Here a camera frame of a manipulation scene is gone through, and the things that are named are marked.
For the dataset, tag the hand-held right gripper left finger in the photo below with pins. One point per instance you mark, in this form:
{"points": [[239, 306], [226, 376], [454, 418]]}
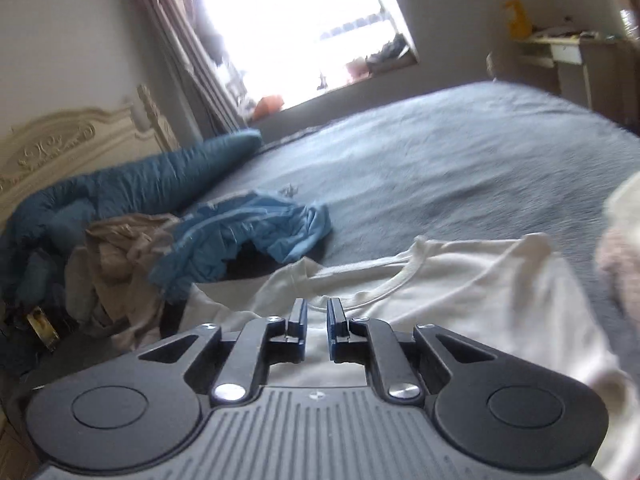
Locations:
{"points": [[300, 320]]}

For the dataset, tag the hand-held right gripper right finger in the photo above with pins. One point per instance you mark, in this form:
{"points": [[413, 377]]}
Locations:
{"points": [[334, 320]]}

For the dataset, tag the black garment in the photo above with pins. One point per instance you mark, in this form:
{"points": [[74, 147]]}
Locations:
{"points": [[242, 266]]}

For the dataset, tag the light blue garment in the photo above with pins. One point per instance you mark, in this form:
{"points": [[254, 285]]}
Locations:
{"points": [[225, 230]]}

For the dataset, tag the tan garment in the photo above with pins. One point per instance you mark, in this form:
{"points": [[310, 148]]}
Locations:
{"points": [[130, 260]]}

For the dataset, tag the dark blue quilt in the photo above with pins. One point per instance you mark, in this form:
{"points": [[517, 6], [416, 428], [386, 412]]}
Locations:
{"points": [[150, 180]]}

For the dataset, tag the orange bag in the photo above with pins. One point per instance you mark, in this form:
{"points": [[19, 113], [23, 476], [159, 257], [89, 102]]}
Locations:
{"points": [[267, 106]]}

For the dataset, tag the grey beige garment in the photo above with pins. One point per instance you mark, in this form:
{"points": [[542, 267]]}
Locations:
{"points": [[80, 285]]}

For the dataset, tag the folded pink houndstooth garment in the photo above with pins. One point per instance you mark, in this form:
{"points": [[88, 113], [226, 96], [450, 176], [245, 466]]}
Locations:
{"points": [[622, 275]]}

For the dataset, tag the barred window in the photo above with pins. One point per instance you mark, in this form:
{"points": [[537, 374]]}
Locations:
{"points": [[290, 25]]}

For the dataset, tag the cream carved headboard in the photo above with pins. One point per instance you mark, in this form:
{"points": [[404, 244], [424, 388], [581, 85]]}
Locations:
{"points": [[60, 145]]}

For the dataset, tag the grey curtain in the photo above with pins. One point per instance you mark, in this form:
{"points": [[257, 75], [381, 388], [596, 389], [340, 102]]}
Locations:
{"points": [[185, 45]]}

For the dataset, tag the folded white fluffy garment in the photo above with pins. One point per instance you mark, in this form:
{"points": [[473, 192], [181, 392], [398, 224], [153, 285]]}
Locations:
{"points": [[625, 205]]}

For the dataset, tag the yellow bag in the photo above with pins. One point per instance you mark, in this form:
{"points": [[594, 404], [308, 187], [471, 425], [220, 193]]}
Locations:
{"points": [[517, 20]]}

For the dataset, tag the pale wooden desk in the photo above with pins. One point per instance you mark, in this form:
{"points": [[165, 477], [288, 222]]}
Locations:
{"points": [[585, 65]]}

